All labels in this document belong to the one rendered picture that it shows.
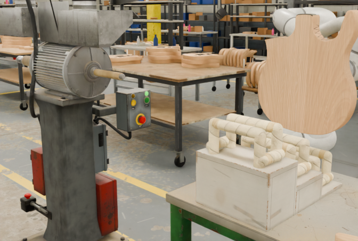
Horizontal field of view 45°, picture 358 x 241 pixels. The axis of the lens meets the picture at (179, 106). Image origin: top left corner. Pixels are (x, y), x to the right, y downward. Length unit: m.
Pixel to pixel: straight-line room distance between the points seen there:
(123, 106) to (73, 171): 0.42
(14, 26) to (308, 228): 1.70
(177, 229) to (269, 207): 0.40
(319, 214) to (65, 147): 1.31
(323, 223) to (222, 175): 0.32
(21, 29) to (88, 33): 0.60
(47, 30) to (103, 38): 0.54
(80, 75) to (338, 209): 1.22
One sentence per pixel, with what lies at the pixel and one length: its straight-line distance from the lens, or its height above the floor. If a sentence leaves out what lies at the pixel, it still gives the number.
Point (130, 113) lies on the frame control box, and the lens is 2.21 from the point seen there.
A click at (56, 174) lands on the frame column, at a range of 2.31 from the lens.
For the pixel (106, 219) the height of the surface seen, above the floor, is 0.40.
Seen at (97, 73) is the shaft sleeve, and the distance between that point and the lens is 2.00.
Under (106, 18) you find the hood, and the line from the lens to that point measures 1.74.
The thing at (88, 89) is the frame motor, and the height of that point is 1.17.
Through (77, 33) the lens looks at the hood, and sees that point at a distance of 1.84.
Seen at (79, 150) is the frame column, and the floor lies 0.83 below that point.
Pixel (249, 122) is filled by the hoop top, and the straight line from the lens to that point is 1.31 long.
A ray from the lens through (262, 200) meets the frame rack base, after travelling 1.23.
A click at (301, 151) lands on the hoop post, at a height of 1.09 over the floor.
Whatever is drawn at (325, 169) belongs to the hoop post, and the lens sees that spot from 1.59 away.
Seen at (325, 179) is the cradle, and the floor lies 0.97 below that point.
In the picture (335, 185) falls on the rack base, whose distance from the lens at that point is 1.59.
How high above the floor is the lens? 1.53
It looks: 13 degrees down
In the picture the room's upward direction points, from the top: straight up
